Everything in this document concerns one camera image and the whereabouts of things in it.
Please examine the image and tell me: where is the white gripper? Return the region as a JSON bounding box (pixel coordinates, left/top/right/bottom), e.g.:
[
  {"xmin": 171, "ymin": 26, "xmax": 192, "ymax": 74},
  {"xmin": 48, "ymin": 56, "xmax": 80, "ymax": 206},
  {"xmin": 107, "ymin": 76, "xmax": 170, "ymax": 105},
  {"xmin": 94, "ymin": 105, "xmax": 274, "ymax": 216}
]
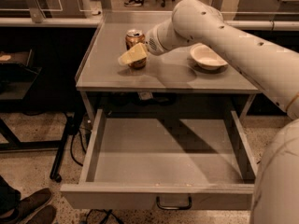
[{"xmin": 118, "ymin": 21, "xmax": 177, "ymax": 65}]

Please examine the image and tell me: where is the orange soda can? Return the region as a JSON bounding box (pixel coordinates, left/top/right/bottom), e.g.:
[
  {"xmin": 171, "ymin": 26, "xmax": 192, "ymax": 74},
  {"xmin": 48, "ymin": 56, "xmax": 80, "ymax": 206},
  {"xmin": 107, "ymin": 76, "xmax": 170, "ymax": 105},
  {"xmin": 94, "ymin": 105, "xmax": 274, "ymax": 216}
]
[{"xmin": 125, "ymin": 29, "xmax": 147, "ymax": 69}]

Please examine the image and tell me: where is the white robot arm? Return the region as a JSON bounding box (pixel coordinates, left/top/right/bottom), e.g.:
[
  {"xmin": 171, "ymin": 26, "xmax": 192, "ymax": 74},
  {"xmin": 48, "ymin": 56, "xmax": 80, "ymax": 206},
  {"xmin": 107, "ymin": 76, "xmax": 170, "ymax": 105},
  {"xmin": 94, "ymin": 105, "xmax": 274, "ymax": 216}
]
[{"xmin": 118, "ymin": 0, "xmax": 299, "ymax": 224}]

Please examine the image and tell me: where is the open grey top drawer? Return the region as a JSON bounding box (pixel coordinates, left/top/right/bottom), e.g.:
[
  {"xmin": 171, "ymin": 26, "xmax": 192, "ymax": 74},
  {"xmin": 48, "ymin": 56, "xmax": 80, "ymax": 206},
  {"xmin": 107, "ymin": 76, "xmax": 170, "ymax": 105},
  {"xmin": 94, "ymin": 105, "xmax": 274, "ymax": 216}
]
[{"xmin": 61, "ymin": 111, "xmax": 257, "ymax": 210}]

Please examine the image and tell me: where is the white paper bowl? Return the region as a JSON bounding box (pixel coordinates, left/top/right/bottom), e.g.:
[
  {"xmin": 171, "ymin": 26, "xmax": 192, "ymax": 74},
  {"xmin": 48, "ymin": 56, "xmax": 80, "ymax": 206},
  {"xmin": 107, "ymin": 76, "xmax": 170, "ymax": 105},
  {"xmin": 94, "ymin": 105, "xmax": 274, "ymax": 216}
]
[{"xmin": 190, "ymin": 44, "xmax": 227, "ymax": 71}]

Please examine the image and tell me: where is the grey cabinet table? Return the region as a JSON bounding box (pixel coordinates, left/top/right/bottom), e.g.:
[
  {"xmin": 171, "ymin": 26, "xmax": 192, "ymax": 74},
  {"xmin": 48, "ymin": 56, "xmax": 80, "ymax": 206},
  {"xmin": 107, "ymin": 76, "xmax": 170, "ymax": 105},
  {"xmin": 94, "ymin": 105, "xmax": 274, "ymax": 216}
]
[{"xmin": 76, "ymin": 11, "xmax": 259, "ymax": 119}]

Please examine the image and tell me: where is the black side cart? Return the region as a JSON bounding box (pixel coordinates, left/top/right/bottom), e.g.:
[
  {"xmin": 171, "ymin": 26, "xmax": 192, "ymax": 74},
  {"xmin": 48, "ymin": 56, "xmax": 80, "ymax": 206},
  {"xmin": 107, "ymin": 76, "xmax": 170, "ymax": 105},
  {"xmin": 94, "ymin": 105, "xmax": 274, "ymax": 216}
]
[{"xmin": 0, "ymin": 49, "xmax": 73, "ymax": 183}]

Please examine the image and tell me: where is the brown shoe upper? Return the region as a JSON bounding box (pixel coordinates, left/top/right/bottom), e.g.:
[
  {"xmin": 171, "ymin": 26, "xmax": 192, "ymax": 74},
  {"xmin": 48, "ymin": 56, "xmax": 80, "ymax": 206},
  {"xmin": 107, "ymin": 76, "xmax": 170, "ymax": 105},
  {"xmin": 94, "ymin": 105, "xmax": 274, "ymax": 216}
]
[{"xmin": 16, "ymin": 188, "xmax": 52, "ymax": 221}]

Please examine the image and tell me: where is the brown shoe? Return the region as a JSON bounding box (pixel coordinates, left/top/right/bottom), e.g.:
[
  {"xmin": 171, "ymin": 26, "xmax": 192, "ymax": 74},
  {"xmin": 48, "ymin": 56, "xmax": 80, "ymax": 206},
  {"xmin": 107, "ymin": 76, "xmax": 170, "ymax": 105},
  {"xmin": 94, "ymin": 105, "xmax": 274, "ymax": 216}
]
[
  {"xmin": 26, "ymin": 205, "xmax": 56, "ymax": 224},
  {"xmin": 16, "ymin": 188, "xmax": 52, "ymax": 221}
]

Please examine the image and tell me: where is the brown shoe lower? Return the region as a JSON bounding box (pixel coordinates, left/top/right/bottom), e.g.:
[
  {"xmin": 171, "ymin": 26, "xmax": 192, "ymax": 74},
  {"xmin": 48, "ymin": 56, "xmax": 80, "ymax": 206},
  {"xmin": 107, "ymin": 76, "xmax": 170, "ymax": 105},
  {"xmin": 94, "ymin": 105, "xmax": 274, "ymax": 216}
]
[{"xmin": 26, "ymin": 205, "xmax": 56, "ymax": 224}]

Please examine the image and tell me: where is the black floor cable left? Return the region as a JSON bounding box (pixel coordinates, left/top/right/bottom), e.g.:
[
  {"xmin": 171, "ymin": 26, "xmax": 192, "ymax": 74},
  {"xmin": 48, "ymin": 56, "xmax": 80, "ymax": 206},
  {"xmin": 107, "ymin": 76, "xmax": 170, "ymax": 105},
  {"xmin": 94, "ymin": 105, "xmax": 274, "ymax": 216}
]
[{"xmin": 68, "ymin": 121, "xmax": 92, "ymax": 167}]

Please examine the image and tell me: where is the black metal drawer handle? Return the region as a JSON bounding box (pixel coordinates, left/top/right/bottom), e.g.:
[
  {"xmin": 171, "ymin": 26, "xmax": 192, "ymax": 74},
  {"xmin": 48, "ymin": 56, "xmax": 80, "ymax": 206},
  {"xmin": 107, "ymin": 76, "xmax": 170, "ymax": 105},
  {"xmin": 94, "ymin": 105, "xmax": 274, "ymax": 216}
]
[{"xmin": 155, "ymin": 196, "xmax": 192, "ymax": 211}]

